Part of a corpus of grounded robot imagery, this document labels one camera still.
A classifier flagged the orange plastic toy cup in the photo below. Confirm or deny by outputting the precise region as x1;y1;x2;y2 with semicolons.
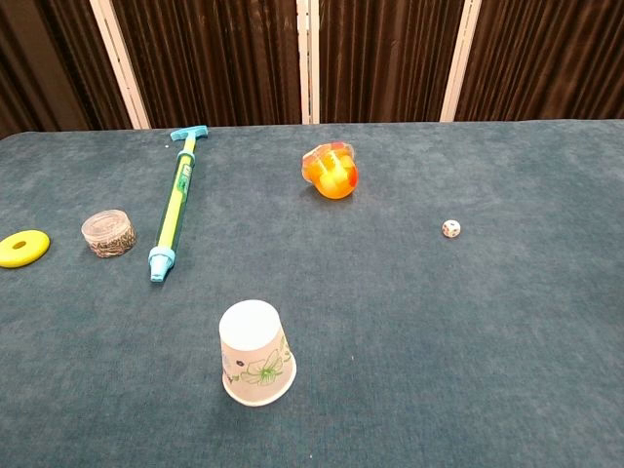
301;140;360;201

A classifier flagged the blue velvet tablecloth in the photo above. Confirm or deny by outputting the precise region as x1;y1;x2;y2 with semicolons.
0;119;624;468

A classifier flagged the white floral paper cup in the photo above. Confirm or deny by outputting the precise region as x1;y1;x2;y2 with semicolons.
218;299;298;408

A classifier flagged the blue green toy water pump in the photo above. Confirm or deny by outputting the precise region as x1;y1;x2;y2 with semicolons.
148;125;210;284

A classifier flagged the brown pleated screen panel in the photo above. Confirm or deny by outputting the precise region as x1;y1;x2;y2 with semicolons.
0;0;134;140
318;0;466;125
110;0;303;130
454;0;624;123

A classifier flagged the clear round box of clips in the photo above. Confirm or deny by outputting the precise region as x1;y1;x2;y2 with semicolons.
80;209;137;259

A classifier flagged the white screen frame post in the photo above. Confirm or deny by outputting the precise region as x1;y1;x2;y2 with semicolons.
89;0;151;131
295;0;321;125
439;0;483;123

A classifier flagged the yellow plastic ring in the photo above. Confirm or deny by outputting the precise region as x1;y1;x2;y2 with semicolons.
0;229;52;269

